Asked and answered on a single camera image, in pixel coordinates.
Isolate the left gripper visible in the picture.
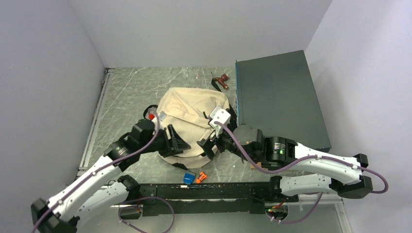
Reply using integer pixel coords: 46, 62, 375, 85
139, 124, 190, 157

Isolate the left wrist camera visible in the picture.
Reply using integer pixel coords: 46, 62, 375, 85
145, 109, 167, 122

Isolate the dark network switch box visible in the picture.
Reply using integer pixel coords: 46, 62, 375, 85
235, 50, 332, 152

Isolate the purple cable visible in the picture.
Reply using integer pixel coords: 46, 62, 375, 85
30, 111, 176, 233
214, 121, 389, 225

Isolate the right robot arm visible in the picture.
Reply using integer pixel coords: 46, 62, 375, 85
197, 125, 373, 201

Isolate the blue eraser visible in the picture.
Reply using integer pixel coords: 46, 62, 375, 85
183, 172, 196, 185

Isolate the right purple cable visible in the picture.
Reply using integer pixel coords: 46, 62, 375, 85
214, 121, 389, 225

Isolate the orange pencil sharpener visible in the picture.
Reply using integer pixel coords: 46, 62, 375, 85
196, 172, 207, 183

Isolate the brown T-shaped clip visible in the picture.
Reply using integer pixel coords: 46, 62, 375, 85
212, 73, 229, 90

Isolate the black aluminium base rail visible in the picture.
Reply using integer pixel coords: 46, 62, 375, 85
117, 182, 318, 220

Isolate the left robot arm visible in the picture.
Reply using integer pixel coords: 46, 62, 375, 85
31, 119, 191, 233

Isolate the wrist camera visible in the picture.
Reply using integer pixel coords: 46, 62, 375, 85
145, 109, 167, 122
209, 106, 231, 129

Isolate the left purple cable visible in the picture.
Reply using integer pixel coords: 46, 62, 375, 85
30, 111, 176, 233

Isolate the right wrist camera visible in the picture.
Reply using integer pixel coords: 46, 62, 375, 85
209, 106, 231, 129

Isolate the beige canvas backpack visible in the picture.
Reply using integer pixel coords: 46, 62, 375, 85
143, 87, 238, 170

